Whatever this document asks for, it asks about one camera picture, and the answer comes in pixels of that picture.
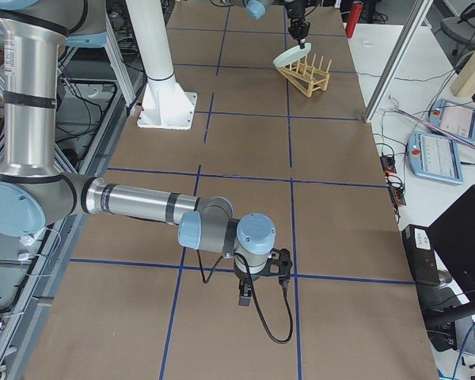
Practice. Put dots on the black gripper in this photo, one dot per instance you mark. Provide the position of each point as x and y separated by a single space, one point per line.
296 13
244 280

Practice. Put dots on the light green ceramic plate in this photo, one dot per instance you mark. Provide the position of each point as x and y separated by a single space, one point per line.
292 55

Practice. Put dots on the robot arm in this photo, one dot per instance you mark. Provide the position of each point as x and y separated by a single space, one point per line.
257 8
38 185

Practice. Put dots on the wooden dish rack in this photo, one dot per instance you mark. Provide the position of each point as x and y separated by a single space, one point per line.
308 75

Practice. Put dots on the red cylinder bottle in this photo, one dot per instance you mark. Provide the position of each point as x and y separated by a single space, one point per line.
353 18

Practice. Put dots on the pink rod white stand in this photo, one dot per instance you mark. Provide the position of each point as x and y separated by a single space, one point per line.
436 129

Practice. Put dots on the blue teach pendant near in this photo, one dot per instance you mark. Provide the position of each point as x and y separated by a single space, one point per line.
434 157

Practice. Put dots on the blue teach pendant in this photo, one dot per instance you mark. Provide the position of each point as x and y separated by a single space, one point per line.
458 119
434 157

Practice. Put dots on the blue teach pendant far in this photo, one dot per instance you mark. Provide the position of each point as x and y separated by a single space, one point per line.
458 119

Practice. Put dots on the black laptop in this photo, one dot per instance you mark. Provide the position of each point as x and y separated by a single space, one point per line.
451 237

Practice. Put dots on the aluminium frame post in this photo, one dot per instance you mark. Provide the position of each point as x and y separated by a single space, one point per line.
414 21

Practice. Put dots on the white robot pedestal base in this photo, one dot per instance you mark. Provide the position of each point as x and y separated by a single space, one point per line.
165 105

